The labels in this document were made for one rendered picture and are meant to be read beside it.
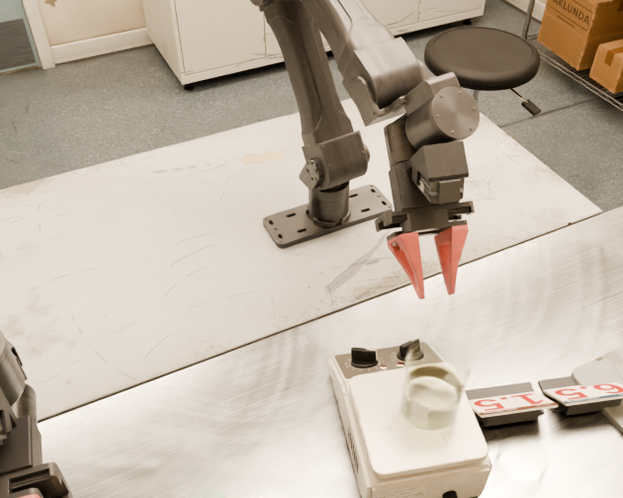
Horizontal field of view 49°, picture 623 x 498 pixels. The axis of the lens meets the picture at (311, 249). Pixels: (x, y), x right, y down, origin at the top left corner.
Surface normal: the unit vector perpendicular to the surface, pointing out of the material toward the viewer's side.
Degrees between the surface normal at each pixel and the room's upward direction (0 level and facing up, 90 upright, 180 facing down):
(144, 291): 0
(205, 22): 90
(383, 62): 23
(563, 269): 0
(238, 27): 90
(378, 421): 0
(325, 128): 56
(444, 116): 42
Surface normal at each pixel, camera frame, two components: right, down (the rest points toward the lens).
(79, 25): 0.44, 0.62
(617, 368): 0.00, -0.73
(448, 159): 0.11, -0.13
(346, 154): 0.42, 0.07
